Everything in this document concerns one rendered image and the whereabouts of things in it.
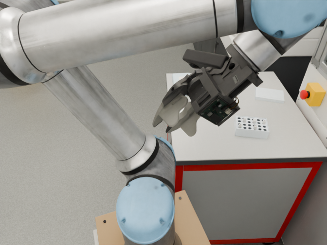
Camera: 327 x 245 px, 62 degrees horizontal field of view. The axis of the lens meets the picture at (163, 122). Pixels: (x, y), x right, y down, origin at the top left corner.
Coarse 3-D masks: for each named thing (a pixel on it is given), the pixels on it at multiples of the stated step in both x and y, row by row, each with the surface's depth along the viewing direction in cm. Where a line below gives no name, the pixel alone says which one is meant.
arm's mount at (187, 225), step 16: (176, 192) 83; (176, 208) 79; (192, 208) 78; (96, 224) 76; (112, 224) 76; (176, 224) 75; (192, 224) 75; (112, 240) 72; (192, 240) 71; (208, 240) 71
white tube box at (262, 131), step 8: (240, 120) 111; (248, 120) 111; (256, 120) 111; (240, 128) 107; (248, 128) 108; (256, 128) 107; (264, 128) 107; (248, 136) 108; (256, 136) 107; (264, 136) 107
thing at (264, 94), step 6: (258, 90) 130; (264, 90) 130; (270, 90) 130; (276, 90) 131; (282, 90) 131; (258, 96) 127; (264, 96) 127; (270, 96) 127; (276, 96) 127; (282, 96) 127; (276, 102) 126; (282, 102) 125
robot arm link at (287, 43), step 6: (324, 18) 42; (318, 24) 42; (270, 36) 42; (300, 36) 42; (270, 42) 49; (276, 42) 42; (282, 42) 42; (288, 42) 42; (294, 42) 43; (276, 48) 43; (282, 48) 43; (288, 48) 44; (282, 54) 45
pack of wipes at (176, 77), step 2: (172, 74) 137; (174, 74) 137; (176, 74) 137; (178, 74) 137; (180, 74) 137; (182, 74) 137; (184, 74) 137; (188, 74) 137; (172, 76) 137; (174, 76) 135; (176, 76) 135; (178, 76) 135; (180, 76) 135; (182, 76) 135; (184, 76) 135; (172, 78) 137; (174, 78) 134; (176, 78) 134; (178, 78) 134; (180, 78) 134; (172, 80) 137; (174, 80) 133; (176, 80) 132; (178, 80) 132; (174, 82) 132
